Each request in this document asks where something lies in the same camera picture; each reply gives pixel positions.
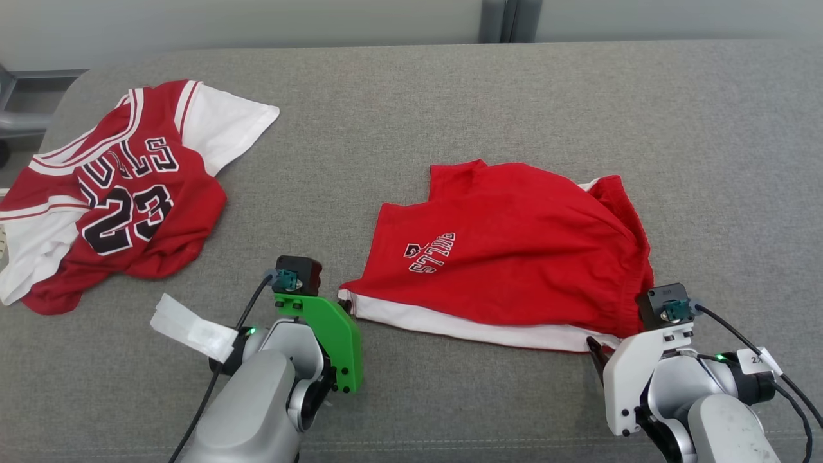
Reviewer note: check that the red white jersey number 23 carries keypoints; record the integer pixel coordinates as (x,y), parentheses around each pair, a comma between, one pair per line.
(161,231)

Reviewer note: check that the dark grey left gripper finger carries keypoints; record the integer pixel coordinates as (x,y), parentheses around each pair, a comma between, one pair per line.
(346,307)

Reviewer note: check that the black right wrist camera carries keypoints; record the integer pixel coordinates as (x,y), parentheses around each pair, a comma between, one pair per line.
(662,299)

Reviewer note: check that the red shorts white trim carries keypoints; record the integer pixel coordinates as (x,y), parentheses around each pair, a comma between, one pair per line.
(514,257)

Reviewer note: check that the grey vertical partition post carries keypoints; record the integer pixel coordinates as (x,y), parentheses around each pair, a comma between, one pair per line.
(511,19)

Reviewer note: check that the grey metal wheeled stand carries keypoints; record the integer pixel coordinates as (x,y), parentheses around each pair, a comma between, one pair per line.
(26,119)

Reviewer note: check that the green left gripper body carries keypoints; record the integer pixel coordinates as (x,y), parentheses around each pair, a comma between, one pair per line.
(341,347)

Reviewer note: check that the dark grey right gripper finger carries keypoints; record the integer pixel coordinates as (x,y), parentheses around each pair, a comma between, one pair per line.
(598,357)

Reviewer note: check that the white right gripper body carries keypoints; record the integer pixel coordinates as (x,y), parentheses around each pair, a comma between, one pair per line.
(633,373)

